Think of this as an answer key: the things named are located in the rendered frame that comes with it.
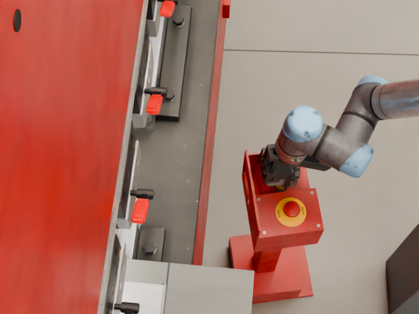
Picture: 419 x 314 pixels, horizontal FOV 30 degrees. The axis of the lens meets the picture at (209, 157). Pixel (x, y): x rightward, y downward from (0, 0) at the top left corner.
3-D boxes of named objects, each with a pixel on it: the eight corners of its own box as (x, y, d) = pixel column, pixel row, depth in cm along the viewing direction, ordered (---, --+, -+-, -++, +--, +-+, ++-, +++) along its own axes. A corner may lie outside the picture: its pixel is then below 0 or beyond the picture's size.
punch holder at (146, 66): (144, 132, 150) (138, 93, 134) (100, 128, 150) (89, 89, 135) (154, 63, 155) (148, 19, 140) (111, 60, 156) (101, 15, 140)
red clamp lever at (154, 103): (161, 108, 136) (167, 86, 144) (137, 106, 136) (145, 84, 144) (160, 117, 136) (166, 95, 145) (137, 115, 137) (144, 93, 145)
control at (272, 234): (317, 243, 193) (328, 222, 176) (253, 252, 192) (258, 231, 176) (303, 169, 201) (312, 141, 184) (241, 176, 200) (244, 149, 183)
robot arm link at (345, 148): (385, 129, 161) (338, 105, 162) (364, 174, 157) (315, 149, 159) (375, 142, 169) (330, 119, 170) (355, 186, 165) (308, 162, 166)
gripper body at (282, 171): (257, 156, 185) (265, 135, 174) (293, 152, 186) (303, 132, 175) (263, 186, 182) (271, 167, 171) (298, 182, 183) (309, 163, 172)
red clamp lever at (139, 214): (146, 217, 128) (154, 187, 137) (121, 215, 128) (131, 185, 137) (146, 226, 129) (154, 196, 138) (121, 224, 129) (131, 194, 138)
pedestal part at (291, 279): (313, 295, 255) (318, 287, 244) (237, 306, 253) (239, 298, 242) (302, 237, 262) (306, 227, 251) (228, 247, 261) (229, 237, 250)
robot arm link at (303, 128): (317, 145, 157) (279, 126, 158) (306, 165, 167) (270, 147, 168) (333, 114, 160) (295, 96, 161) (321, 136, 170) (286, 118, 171)
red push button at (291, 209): (300, 219, 183) (302, 215, 180) (284, 222, 183) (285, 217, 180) (297, 204, 185) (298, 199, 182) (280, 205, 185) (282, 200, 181)
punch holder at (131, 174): (131, 232, 142) (122, 203, 127) (85, 228, 142) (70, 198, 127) (141, 156, 148) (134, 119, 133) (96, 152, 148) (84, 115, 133)
